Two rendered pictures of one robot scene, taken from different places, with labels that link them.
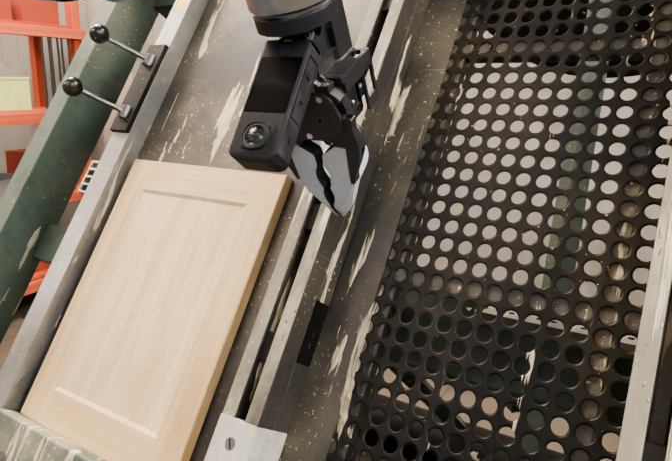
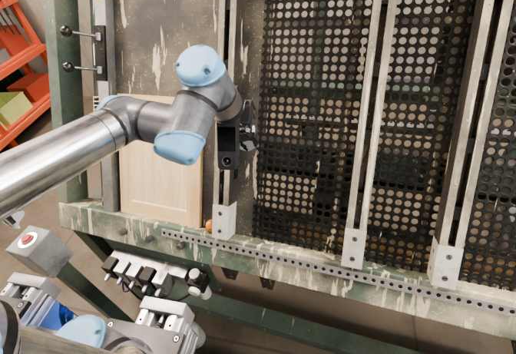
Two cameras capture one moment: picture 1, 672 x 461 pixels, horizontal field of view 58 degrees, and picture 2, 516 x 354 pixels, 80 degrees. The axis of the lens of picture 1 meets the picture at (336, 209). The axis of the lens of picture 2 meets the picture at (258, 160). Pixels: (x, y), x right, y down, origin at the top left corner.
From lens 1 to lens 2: 0.41 m
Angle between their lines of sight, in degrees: 32
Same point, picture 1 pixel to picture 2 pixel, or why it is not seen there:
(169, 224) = not seen: hidden behind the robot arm
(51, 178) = (71, 104)
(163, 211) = not seen: hidden behind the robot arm
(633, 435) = (354, 191)
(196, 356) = (190, 180)
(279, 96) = (230, 144)
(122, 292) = (143, 158)
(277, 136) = (236, 160)
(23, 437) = (130, 222)
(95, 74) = (64, 41)
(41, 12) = not seen: outside the picture
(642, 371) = (355, 172)
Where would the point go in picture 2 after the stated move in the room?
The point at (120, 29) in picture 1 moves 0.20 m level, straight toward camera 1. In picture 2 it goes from (63, 7) to (71, 17)
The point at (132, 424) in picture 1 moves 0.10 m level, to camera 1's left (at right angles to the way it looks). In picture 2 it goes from (173, 208) to (148, 216)
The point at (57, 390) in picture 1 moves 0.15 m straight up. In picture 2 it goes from (133, 201) to (117, 176)
